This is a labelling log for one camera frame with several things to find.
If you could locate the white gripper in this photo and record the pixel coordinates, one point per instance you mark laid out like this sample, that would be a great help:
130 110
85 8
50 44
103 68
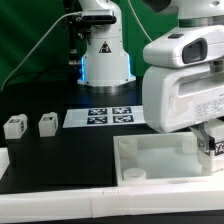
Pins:
174 99

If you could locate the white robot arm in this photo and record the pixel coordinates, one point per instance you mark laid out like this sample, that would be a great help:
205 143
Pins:
105 66

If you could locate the white square tabletop tray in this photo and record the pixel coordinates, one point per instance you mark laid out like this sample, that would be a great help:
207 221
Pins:
162 158

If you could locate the white left obstacle block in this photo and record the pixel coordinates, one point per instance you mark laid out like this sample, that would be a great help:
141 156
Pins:
4 161

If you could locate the white front rail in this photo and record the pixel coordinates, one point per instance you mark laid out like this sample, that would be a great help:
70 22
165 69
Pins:
105 202

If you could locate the white sheet with tags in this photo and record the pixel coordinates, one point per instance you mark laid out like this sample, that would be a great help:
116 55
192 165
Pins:
106 116

